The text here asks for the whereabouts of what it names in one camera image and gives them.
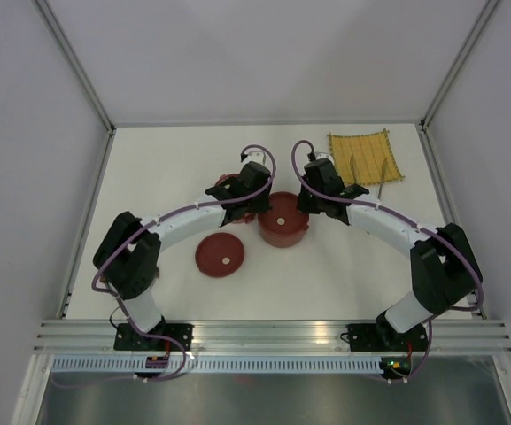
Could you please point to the white slotted cable duct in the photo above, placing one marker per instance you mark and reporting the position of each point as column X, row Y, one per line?
column 215, row 364

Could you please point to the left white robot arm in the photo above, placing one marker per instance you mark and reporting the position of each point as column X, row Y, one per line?
column 127, row 258

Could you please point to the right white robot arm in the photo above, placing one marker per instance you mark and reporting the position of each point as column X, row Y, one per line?
column 443, row 266

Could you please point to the yellow bamboo mat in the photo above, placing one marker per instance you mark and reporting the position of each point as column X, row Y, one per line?
column 366, row 160

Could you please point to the right aluminium frame post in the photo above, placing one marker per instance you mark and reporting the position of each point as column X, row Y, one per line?
column 468, row 46

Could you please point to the red steel bowl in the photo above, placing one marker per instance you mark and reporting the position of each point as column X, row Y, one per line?
column 248, row 217
column 282, row 241

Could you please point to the red lid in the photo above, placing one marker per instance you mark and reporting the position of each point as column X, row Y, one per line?
column 284, row 218
column 219, row 255

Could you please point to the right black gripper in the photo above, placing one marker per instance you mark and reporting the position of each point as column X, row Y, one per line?
column 303, row 205

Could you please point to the left aluminium frame post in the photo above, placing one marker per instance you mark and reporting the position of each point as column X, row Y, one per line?
column 61, row 39

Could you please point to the aluminium frame post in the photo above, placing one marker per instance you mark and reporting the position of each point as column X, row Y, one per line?
column 61, row 39
column 468, row 46

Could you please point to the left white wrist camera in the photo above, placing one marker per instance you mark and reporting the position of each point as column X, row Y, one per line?
column 257, row 156

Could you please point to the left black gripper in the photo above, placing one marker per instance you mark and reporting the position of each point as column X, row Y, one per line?
column 265, row 206

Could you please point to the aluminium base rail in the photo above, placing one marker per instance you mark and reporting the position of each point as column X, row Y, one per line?
column 302, row 338

